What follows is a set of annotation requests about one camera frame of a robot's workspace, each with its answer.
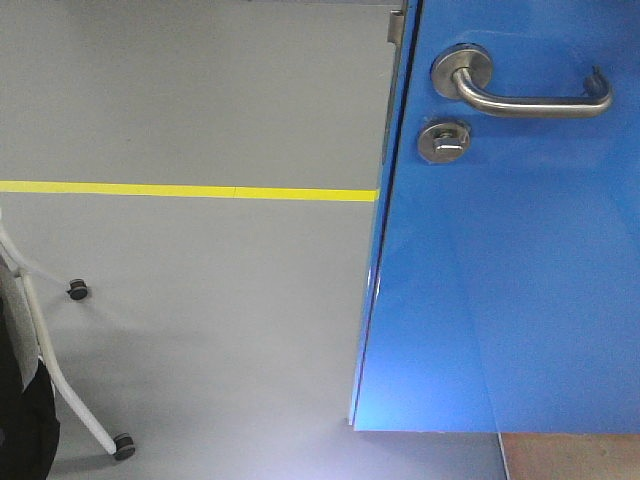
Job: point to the blue door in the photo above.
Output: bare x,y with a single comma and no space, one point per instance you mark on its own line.
503,289

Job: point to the door platform wooden base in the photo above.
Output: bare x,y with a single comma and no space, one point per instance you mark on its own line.
565,456

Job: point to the steel lock rosette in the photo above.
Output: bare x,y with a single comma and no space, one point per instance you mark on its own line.
444,141

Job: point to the seated person black trousers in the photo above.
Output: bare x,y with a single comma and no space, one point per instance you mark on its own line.
30,430

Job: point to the steel lever door handle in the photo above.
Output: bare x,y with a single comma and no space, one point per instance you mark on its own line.
463,72

